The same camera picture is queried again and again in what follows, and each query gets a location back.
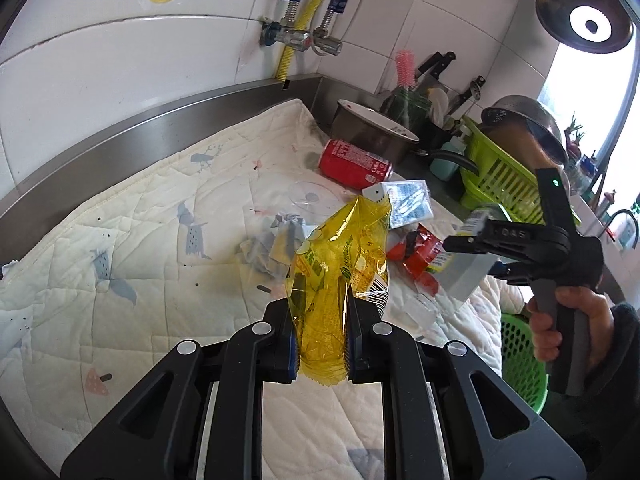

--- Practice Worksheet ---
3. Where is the yellow plastic wrapper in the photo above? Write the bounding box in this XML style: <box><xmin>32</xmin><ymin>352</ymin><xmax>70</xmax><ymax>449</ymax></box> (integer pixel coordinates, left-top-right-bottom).
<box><xmin>285</xmin><ymin>195</ymin><xmax>392</xmax><ymax>388</ymax></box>

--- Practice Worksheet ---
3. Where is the red snack wrapper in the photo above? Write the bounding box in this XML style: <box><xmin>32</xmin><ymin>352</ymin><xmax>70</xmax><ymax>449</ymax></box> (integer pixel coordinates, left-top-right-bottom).
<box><xmin>387</xmin><ymin>224</ymin><xmax>446</xmax><ymax>282</ymax></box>

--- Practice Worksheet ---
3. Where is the clear plastic lid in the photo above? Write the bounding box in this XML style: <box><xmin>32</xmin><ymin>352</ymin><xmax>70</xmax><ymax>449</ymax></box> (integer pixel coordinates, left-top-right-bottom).
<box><xmin>290</xmin><ymin>179</ymin><xmax>347</xmax><ymax>217</ymax></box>

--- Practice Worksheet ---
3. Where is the black faucet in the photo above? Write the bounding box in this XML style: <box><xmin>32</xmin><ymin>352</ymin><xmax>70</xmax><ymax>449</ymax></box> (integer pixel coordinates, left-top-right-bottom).
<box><xmin>607</xmin><ymin>209</ymin><xmax>640</xmax><ymax>252</ymax></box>

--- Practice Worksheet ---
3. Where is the brown clay pot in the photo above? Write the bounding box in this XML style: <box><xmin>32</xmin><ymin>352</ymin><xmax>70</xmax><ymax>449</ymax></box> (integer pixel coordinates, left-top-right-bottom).
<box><xmin>492</xmin><ymin>122</ymin><xmax>551</xmax><ymax>171</ymax></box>

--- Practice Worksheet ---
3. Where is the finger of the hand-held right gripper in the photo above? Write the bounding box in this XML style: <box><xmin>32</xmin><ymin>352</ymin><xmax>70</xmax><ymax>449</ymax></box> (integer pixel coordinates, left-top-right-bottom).
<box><xmin>492</xmin><ymin>261</ymin><xmax>539</xmax><ymax>286</ymax></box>
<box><xmin>444</xmin><ymin>220</ymin><xmax>506</xmax><ymax>256</ymax></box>

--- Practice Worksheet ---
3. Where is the pink bottle brush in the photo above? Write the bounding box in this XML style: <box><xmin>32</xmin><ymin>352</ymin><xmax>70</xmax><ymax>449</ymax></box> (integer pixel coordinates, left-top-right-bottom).
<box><xmin>395</xmin><ymin>50</ymin><xmax>417</xmax><ymax>92</ymax></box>

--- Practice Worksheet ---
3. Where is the clear plastic wrapper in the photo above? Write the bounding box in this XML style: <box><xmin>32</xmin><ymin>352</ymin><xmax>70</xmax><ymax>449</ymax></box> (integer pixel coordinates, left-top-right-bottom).
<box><xmin>395</xmin><ymin>272</ymin><xmax>453</xmax><ymax>341</ymax></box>

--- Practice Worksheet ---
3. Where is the white quilted mat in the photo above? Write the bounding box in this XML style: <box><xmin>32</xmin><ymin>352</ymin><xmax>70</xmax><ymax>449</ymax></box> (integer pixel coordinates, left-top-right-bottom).
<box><xmin>0</xmin><ymin>97</ymin><xmax>506</xmax><ymax>480</ymax></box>

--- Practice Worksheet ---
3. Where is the hanging metal lid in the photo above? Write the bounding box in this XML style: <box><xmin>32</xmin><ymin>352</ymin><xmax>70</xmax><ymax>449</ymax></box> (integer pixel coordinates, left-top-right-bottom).
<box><xmin>535</xmin><ymin>0</ymin><xmax>635</xmax><ymax>54</ymax></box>

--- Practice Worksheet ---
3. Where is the white spatula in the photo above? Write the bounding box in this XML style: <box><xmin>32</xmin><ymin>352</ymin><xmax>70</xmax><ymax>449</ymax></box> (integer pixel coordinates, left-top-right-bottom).
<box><xmin>427</xmin><ymin>89</ymin><xmax>451</xmax><ymax>126</ymax></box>

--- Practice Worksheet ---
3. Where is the white carton box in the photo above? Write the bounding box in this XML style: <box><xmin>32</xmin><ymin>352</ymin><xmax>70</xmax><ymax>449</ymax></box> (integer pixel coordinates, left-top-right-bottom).
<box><xmin>440</xmin><ymin>205</ymin><xmax>507</xmax><ymax>311</ymax></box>

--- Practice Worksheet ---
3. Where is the crumpled grey blue paper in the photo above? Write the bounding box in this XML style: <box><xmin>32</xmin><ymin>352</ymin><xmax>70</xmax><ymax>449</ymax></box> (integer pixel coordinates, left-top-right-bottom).
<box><xmin>239</xmin><ymin>212</ymin><xmax>308</xmax><ymax>281</ymax></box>

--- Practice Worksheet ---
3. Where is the white plate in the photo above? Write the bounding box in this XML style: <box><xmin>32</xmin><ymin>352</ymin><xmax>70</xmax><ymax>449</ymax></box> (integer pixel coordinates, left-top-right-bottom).
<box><xmin>337</xmin><ymin>99</ymin><xmax>420</xmax><ymax>143</ymax></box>

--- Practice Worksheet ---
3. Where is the yellow gas hose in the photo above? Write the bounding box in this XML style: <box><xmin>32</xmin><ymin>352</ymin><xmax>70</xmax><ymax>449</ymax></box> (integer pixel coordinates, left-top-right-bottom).
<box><xmin>276</xmin><ymin>0</ymin><xmax>351</xmax><ymax>81</ymax></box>

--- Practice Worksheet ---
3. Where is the metal pot with black handle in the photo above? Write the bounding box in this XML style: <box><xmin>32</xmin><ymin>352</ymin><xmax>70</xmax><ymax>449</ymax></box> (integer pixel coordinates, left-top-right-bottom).
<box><xmin>330</xmin><ymin>99</ymin><xmax>481</xmax><ymax>176</ymax></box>

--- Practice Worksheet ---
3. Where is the metal water valve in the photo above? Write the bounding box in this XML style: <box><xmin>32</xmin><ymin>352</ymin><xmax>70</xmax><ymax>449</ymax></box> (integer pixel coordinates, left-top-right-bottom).
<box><xmin>312</xmin><ymin>27</ymin><xmax>344</xmax><ymax>57</ymax></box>
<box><xmin>259</xmin><ymin>17</ymin><xmax>312</xmax><ymax>52</ymax></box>

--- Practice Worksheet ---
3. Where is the red drink can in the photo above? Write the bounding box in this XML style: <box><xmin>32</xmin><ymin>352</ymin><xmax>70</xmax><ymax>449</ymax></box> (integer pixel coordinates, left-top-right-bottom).
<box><xmin>319</xmin><ymin>138</ymin><xmax>394</xmax><ymax>190</ymax></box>

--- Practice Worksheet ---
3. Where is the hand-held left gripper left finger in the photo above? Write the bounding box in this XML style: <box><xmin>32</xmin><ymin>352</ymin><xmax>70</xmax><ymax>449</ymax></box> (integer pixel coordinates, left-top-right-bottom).
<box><xmin>60</xmin><ymin>299</ymin><xmax>301</xmax><ymax>480</ymax></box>

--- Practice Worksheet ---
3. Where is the window sill plant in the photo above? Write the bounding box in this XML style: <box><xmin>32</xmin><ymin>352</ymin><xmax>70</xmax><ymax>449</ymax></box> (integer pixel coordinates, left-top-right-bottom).
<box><xmin>565</xmin><ymin>112</ymin><xmax>587</xmax><ymax>161</ymax></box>

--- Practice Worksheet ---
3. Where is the person's right forearm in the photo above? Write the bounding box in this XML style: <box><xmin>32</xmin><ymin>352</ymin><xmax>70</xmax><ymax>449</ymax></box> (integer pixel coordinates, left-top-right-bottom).
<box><xmin>542</xmin><ymin>302</ymin><xmax>640</xmax><ymax>466</ymax></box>

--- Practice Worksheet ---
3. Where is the metal bowl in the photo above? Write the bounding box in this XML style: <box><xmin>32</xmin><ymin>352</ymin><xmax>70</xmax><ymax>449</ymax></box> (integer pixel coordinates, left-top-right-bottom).
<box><xmin>481</xmin><ymin>95</ymin><xmax>568</xmax><ymax>166</ymax></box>

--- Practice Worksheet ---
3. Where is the teal bottle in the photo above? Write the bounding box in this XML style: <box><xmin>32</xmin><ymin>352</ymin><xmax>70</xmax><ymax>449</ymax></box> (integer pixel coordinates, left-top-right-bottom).
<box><xmin>431</xmin><ymin>137</ymin><xmax>468</xmax><ymax>181</ymax></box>

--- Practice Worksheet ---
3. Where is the green plastic basket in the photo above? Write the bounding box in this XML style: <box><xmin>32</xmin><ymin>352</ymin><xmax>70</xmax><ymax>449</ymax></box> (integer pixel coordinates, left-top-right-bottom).
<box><xmin>500</xmin><ymin>312</ymin><xmax>551</xmax><ymax>414</ymax></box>

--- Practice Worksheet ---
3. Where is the green utensil jar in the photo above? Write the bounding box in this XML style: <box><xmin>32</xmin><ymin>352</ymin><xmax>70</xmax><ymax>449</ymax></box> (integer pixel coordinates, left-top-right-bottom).
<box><xmin>380</xmin><ymin>87</ymin><xmax>433</xmax><ymax>131</ymax></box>

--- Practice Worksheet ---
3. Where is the blue white packet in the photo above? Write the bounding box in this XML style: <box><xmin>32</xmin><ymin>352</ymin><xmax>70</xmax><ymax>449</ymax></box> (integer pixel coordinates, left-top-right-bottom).
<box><xmin>385</xmin><ymin>179</ymin><xmax>435</xmax><ymax>231</ymax></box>

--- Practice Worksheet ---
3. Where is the person's right hand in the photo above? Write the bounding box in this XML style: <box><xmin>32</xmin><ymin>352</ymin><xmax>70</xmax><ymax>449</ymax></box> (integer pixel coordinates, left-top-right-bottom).
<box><xmin>527</xmin><ymin>287</ymin><xmax>614</xmax><ymax>375</ymax></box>

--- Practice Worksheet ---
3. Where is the green dish rack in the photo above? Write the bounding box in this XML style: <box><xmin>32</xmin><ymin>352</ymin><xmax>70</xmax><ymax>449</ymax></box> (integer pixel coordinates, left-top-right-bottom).
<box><xmin>459</xmin><ymin>115</ymin><xmax>581</xmax><ymax>226</ymax></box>

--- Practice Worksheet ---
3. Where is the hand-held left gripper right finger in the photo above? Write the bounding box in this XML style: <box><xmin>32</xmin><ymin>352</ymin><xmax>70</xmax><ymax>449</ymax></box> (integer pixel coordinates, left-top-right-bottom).
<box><xmin>349</xmin><ymin>296</ymin><xmax>587</xmax><ymax>480</ymax></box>

